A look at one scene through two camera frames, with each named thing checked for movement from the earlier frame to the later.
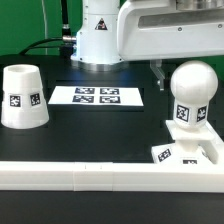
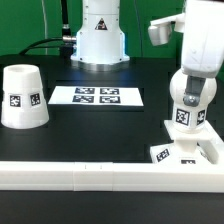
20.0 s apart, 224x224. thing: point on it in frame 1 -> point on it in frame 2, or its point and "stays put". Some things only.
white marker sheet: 96,95 stays put
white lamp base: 186,147 stays put
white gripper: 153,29 -> 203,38
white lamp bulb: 193,84 stays put
